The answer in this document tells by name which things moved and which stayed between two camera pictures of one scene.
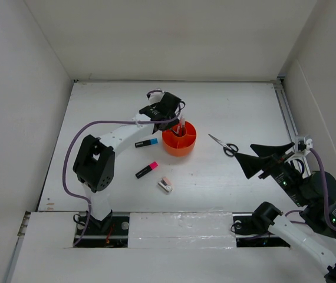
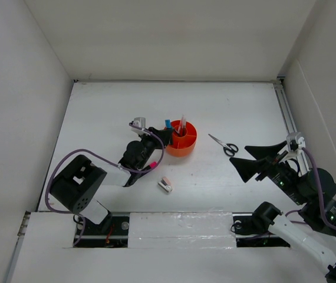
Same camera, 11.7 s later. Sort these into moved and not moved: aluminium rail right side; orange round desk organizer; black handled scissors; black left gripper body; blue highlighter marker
Moved: black left gripper body; blue highlighter marker
Not moved: aluminium rail right side; black handled scissors; orange round desk organizer
